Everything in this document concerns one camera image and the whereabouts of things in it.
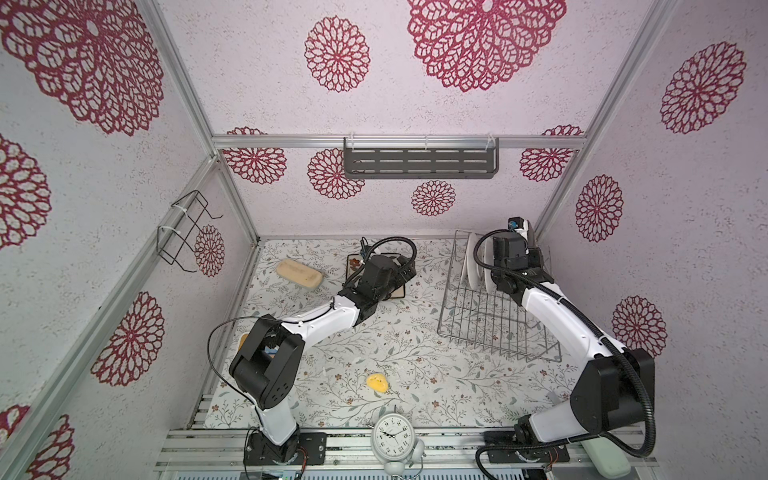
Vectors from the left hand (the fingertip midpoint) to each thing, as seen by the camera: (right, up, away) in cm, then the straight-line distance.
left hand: (406, 271), depth 88 cm
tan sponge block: (-37, -1, +18) cm, 41 cm away
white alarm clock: (-4, -40, -17) cm, 44 cm away
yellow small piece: (-8, -30, -7) cm, 32 cm away
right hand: (+34, +6, -9) cm, 36 cm away
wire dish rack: (+24, -14, +9) cm, 29 cm away
